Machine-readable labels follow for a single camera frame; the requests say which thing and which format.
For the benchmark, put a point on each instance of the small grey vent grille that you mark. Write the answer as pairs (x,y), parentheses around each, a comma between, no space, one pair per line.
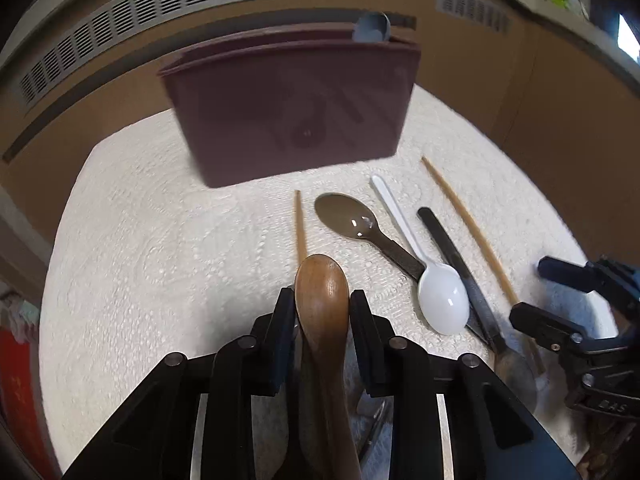
(480,12)

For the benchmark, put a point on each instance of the bamboo chopstick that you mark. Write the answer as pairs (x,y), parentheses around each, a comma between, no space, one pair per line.
(300,233)
(479,238)

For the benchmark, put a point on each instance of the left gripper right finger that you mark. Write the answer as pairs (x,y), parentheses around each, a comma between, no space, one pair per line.
(389,365)

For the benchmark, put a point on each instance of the blue plastic spoon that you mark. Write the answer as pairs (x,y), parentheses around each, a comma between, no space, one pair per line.
(371,27)

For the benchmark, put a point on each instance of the dark brown glossy spoon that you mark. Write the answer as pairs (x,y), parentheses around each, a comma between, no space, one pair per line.
(350,218)

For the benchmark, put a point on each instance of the white plastic spoon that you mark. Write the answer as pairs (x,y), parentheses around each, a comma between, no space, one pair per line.
(441,296)

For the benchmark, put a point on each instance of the red paper banner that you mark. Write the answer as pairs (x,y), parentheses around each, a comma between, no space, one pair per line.
(18,403)

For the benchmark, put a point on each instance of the white kitchen countertop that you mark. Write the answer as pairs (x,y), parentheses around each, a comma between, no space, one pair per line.
(574,21)

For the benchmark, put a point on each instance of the black handled metal spoon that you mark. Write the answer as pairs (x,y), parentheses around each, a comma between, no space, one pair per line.
(510,366)

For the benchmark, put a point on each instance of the maroon utensil holder box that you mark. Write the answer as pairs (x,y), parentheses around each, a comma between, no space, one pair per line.
(281,99)

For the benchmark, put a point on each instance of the brown wooden spoon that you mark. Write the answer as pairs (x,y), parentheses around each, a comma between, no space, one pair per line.
(322,301)

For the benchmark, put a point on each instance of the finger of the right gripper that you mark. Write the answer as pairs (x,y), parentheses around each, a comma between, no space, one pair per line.
(558,335)
(568,274)

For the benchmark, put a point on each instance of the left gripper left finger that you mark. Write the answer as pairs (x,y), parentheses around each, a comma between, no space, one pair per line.
(256,363)

